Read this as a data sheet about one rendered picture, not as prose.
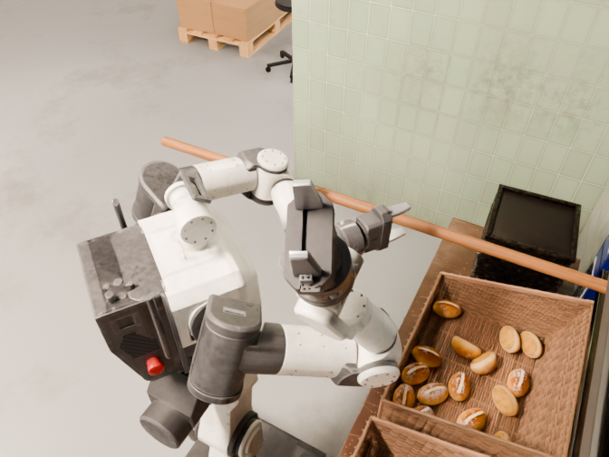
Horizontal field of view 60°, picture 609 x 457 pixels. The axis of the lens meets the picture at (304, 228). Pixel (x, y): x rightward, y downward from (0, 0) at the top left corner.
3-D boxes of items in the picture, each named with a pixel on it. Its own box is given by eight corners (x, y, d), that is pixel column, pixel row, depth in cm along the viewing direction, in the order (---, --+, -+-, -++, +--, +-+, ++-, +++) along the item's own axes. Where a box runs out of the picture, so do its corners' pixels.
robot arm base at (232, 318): (257, 406, 91) (193, 409, 85) (235, 364, 102) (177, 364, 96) (280, 330, 87) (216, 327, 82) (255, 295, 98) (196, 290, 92)
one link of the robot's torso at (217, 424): (239, 471, 153) (222, 393, 120) (191, 442, 159) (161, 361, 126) (266, 426, 163) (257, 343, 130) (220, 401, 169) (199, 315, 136)
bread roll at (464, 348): (456, 335, 180) (448, 349, 180) (453, 333, 174) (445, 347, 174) (483, 350, 175) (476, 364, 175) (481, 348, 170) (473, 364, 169)
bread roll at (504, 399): (502, 421, 158) (511, 422, 161) (519, 409, 155) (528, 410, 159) (485, 391, 165) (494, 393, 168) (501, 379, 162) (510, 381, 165)
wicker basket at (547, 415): (568, 349, 179) (601, 299, 159) (536, 507, 144) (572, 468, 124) (431, 296, 195) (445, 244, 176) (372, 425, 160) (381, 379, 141)
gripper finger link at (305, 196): (286, 186, 57) (296, 209, 62) (315, 185, 56) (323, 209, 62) (287, 173, 57) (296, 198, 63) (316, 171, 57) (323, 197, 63)
